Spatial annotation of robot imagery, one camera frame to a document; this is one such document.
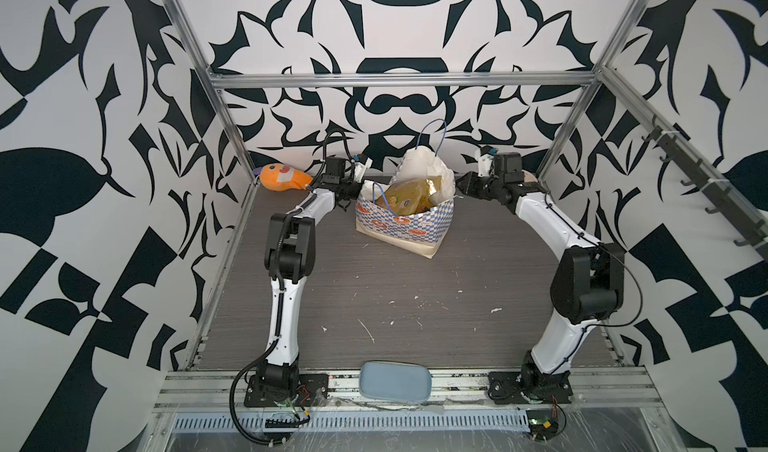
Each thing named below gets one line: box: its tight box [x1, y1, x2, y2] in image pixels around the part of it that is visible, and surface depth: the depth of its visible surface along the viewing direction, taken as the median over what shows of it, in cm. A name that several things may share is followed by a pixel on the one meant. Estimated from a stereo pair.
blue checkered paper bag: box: [355, 119, 456, 259], surface depth 93 cm
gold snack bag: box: [376, 176, 442, 215], surface depth 91 cm
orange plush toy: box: [259, 163, 314, 191], surface depth 113 cm
